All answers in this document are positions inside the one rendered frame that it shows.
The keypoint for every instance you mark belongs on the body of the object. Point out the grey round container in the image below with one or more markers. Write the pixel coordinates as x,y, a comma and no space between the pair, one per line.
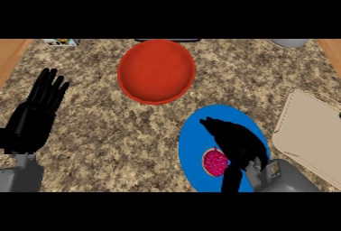
292,42

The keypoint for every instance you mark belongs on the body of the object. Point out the beige cutting board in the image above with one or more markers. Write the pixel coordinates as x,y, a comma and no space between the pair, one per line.
311,135

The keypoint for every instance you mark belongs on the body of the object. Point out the red bowl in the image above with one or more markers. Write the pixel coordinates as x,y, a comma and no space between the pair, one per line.
157,71

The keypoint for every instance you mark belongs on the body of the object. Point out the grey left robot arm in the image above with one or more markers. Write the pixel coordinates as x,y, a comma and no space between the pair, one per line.
22,173

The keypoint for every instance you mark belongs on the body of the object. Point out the white printed box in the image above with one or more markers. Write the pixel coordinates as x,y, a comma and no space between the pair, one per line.
61,42

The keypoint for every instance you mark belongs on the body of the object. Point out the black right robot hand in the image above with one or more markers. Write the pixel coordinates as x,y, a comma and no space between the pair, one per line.
236,141

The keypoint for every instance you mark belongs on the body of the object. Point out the blue plate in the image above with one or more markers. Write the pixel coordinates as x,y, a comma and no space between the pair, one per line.
200,144

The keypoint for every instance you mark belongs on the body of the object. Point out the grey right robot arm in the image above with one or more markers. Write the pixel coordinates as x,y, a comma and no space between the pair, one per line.
278,177

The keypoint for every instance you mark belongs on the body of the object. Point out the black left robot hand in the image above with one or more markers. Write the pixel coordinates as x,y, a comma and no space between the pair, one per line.
33,120

